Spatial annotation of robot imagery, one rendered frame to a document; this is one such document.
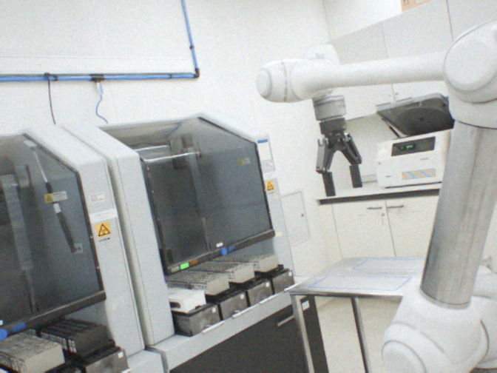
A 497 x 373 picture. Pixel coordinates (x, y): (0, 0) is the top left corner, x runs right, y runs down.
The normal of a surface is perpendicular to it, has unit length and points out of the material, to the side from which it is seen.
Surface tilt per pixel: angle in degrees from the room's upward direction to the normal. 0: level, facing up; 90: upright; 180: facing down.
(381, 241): 90
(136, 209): 90
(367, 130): 90
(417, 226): 90
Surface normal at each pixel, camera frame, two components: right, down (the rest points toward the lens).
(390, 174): -0.72, 0.18
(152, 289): 0.69, -0.10
